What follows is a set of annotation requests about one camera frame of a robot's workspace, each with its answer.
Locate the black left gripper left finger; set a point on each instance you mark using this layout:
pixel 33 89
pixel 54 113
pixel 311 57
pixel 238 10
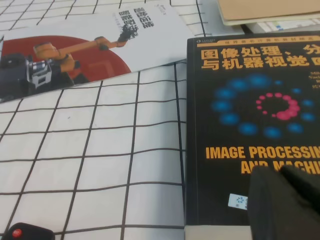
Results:
pixel 276 211

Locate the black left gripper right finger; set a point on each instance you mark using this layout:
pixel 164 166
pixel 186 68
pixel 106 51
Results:
pixel 306 185

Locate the red and black marker pen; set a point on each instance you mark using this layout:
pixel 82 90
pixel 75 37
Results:
pixel 25 231

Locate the black image processing textbook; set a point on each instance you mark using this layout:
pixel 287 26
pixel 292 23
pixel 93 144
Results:
pixel 253 101

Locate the white book under notebook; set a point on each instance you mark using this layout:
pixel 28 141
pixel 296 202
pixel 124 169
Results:
pixel 284 26

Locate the white grid tablecloth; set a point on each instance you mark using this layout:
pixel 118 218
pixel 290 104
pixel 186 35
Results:
pixel 100 150

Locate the tan kraft cover notebook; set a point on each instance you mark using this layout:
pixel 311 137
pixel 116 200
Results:
pixel 238 12

